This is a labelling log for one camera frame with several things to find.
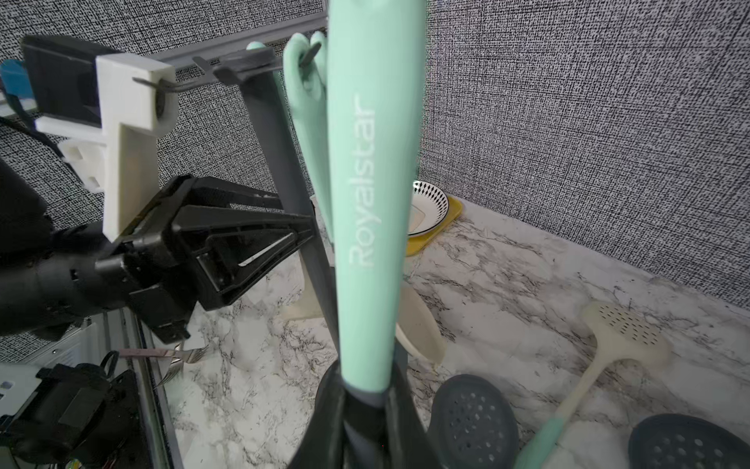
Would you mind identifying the grey skimmer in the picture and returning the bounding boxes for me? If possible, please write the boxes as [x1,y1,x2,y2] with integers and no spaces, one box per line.
[628,414,749,469]
[282,31,334,238]
[325,0,429,469]

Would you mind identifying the white bowl black rim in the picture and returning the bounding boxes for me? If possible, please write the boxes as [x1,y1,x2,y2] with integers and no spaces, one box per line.
[407,181,449,238]

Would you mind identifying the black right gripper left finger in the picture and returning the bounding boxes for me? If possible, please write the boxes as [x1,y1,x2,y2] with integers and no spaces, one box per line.
[287,362,347,469]

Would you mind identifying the cream skimmer mint handle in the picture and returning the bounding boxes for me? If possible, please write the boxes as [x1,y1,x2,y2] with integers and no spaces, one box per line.
[428,374,519,468]

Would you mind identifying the grey skimmer back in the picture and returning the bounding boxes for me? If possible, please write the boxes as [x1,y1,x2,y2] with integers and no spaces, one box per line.
[628,414,749,469]

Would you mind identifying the yellow tray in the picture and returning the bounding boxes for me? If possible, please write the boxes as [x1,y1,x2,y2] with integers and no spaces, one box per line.
[405,195,463,257]

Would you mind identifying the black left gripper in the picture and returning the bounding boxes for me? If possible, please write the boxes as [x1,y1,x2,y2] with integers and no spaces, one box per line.
[93,176,316,344]

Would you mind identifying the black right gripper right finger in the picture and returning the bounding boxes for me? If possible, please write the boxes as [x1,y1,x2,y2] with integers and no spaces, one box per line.
[386,363,443,469]

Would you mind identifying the metal fork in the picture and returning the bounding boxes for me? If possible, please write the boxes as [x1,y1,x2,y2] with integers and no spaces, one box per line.
[116,344,210,388]

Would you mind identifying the grey skimmer front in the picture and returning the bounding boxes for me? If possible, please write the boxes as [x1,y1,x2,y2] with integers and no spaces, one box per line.
[282,31,334,238]

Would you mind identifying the grey utensil rack stand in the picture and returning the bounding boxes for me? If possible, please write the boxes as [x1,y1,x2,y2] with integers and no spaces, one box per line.
[132,46,353,376]

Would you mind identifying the cream slotted spatula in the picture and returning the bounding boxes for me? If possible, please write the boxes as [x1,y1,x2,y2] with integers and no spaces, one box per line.
[514,301,672,468]

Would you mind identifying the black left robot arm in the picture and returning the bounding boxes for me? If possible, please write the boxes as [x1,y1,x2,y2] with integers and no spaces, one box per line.
[1,166,316,344]

